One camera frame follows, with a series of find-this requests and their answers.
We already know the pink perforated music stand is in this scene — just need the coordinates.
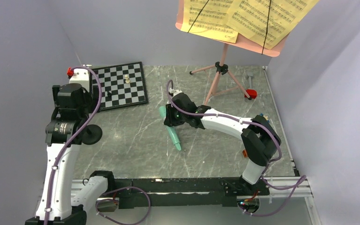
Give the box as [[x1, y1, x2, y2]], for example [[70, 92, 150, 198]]
[[175, 0, 292, 106]]

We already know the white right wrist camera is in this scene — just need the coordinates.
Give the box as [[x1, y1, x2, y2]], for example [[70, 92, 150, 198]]
[[169, 88, 182, 98]]

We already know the mint green toy recorder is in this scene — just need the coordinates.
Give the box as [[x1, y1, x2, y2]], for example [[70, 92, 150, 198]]
[[159, 106, 182, 151]]

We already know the black clamp knob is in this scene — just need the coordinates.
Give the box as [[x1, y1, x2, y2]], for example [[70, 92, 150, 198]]
[[82, 124, 103, 145]]

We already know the red wooden toy car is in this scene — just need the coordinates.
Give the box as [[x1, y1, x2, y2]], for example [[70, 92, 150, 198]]
[[244, 89, 257, 100]]

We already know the yellow sheet music bottom page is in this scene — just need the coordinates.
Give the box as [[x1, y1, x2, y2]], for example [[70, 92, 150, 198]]
[[225, 0, 319, 49]]

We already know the black white chessboard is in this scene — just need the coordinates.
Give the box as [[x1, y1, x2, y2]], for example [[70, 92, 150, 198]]
[[93, 61, 149, 112]]

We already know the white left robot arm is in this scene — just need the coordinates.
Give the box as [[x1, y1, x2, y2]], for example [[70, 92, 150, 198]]
[[25, 83, 116, 225]]

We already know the orange blue toy block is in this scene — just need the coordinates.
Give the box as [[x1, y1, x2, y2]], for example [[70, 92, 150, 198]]
[[242, 150, 248, 158]]

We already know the grey metal bracket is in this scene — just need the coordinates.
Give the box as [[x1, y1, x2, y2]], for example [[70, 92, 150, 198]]
[[246, 72, 254, 90]]

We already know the yellow sheet music page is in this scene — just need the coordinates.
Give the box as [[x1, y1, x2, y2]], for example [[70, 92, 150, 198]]
[[225, 0, 319, 49], [180, 0, 238, 43]]

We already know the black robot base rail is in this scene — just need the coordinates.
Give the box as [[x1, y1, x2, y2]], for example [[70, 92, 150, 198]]
[[92, 171, 270, 209]]

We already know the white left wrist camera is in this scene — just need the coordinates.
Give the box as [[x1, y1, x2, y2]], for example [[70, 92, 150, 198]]
[[67, 67, 91, 92]]

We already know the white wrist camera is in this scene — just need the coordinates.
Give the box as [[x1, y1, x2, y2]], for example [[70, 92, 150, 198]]
[[67, 67, 91, 92], [169, 88, 182, 98]]

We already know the yellow sheet music top page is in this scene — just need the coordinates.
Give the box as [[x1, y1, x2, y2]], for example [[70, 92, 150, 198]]
[[180, 0, 238, 43]]

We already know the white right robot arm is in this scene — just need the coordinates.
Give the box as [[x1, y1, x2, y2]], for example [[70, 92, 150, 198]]
[[164, 90, 281, 195]]

